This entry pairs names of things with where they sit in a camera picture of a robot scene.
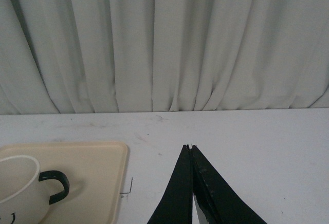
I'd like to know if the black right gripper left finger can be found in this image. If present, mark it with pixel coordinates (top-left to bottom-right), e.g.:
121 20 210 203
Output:
148 145 193 224

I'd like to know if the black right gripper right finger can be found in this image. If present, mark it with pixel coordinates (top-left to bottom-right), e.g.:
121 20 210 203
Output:
191 145 265 223

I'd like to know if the white mug with black handle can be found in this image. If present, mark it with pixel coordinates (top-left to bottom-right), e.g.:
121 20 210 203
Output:
1 155 70 223

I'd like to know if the beige plastic tray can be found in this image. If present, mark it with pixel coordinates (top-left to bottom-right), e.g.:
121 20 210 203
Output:
1 142 128 223

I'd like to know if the white pleated curtain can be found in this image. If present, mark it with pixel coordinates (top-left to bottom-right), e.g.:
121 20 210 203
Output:
1 0 328 115

